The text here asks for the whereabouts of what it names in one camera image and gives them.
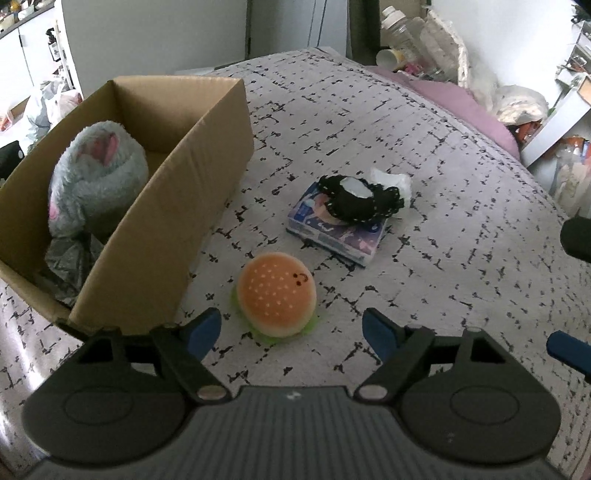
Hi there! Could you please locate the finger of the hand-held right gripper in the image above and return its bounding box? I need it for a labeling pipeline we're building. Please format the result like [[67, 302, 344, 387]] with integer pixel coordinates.
[[546, 330, 591, 371], [560, 216, 591, 265]]

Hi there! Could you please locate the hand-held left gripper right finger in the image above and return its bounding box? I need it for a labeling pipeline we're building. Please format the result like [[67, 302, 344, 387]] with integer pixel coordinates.
[[353, 308, 509, 402]]

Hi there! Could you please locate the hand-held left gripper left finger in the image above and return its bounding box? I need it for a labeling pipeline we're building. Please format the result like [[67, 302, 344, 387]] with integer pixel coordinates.
[[76, 308, 234, 402]]

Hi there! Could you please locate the burger plush toy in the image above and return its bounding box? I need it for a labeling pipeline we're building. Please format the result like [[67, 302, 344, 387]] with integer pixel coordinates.
[[231, 251, 320, 342]]

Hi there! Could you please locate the brown cardboard box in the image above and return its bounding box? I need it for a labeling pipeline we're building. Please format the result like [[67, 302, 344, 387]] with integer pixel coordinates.
[[0, 76, 256, 336]]

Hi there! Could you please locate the grey plastic bag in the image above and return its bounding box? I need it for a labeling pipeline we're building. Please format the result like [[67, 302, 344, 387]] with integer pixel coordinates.
[[44, 230, 105, 308]]

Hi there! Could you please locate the grey plush toy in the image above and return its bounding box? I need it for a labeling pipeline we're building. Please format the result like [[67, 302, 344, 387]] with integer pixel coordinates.
[[47, 121, 150, 239]]

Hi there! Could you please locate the white bag under desk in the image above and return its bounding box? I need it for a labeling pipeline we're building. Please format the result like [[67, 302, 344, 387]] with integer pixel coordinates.
[[549, 135, 591, 217]]

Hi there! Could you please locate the blue tissue packet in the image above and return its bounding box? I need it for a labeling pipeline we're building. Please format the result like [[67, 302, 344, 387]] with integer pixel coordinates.
[[286, 181, 389, 268]]

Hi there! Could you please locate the white desk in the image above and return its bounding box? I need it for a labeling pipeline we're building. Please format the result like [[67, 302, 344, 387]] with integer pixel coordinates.
[[519, 18, 591, 168]]

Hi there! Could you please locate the black lace cloth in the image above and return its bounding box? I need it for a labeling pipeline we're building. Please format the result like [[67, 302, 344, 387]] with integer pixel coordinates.
[[318, 174, 404, 227]]

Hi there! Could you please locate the white floral plastic bag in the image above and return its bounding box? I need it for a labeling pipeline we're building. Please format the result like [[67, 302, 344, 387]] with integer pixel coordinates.
[[489, 84, 551, 126]]

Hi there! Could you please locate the white crumpled tissue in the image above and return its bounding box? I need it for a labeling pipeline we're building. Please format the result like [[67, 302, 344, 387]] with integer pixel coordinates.
[[369, 167, 412, 209]]

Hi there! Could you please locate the pink pillow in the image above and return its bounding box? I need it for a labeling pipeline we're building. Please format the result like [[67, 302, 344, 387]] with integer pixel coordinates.
[[365, 65, 521, 160]]

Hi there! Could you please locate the white crumpled plastic bag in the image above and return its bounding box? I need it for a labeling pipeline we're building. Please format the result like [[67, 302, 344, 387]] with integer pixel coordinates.
[[462, 59, 500, 112]]

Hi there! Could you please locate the paper cup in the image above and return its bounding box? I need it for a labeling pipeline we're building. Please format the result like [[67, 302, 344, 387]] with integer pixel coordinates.
[[376, 47, 407, 70]]

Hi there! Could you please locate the black case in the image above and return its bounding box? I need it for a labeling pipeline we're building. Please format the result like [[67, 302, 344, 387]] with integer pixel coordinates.
[[0, 141, 25, 182]]

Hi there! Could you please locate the clear plastic jar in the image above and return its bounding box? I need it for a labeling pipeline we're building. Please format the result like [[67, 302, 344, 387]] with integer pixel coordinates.
[[381, 6, 428, 62]]

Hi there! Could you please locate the pinkish white plastic bag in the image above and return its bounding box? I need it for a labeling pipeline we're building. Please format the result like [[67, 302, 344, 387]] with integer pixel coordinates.
[[22, 80, 84, 151]]

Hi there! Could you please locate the grey door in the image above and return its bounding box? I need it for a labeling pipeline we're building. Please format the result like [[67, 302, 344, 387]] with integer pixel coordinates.
[[248, 0, 352, 59]]

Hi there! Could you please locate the white cabinet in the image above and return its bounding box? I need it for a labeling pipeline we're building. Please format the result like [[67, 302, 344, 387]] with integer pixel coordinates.
[[0, 0, 88, 139]]

